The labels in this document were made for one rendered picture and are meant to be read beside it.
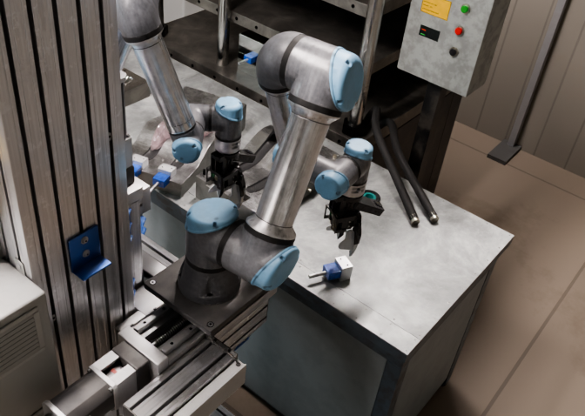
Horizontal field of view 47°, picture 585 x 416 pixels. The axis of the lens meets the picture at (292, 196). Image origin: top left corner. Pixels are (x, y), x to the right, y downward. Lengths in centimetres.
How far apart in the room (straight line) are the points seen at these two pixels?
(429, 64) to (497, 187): 163
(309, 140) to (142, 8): 50
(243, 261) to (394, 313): 67
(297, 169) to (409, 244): 90
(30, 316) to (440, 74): 171
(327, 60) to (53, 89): 51
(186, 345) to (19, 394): 36
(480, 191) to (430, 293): 197
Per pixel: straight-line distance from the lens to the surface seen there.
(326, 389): 233
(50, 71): 122
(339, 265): 202
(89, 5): 123
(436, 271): 216
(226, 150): 191
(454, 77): 255
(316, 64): 135
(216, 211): 150
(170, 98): 169
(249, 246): 143
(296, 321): 221
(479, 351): 309
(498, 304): 333
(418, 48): 259
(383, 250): 218
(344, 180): 167
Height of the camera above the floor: 222
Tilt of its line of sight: 38 degrees down
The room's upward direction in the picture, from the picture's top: 7 degrees clockwise
